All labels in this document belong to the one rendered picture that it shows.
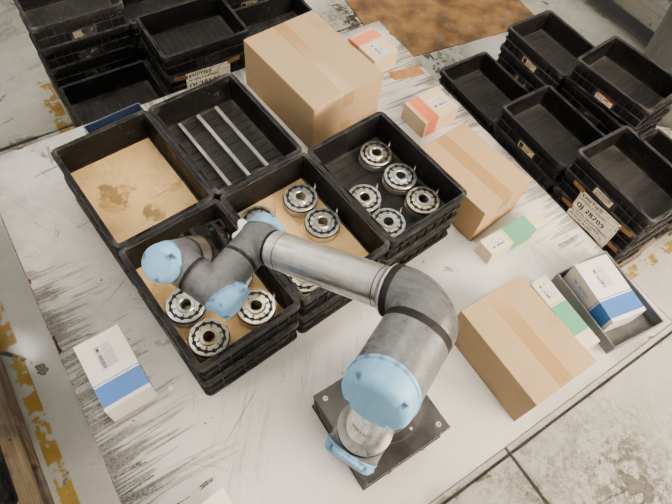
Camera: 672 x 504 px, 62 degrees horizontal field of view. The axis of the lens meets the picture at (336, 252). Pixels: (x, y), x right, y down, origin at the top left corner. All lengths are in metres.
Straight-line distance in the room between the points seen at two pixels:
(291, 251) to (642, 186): 1.85
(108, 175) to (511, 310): 1.23
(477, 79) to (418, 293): 2.28
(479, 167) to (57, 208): 1.33
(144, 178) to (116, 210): 0.13
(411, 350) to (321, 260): 0.26
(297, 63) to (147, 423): 1.22
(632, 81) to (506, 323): 1.74
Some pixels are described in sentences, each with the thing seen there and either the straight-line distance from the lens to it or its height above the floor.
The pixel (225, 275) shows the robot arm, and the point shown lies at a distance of 1.04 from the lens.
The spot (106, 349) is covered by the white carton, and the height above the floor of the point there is 0.79.
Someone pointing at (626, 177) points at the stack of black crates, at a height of 0.49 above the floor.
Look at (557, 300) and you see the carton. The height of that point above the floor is 0.76.
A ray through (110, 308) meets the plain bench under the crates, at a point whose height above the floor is 0.70.
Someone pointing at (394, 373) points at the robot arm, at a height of 1.45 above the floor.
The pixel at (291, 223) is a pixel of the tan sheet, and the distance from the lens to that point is 1.63.
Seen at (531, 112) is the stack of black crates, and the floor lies 0.38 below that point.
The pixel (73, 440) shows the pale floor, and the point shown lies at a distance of 2.37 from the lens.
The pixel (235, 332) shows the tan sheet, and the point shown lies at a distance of 1.48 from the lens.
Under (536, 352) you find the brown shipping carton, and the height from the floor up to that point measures 0.86.
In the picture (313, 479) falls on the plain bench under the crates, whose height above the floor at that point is 0.70.
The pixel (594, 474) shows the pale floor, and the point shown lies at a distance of 2.52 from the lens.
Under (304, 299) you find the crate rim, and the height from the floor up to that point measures 0.93.
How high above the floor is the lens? 2.19
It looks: 59 degrees down
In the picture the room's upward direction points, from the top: 9 degrees clockwise
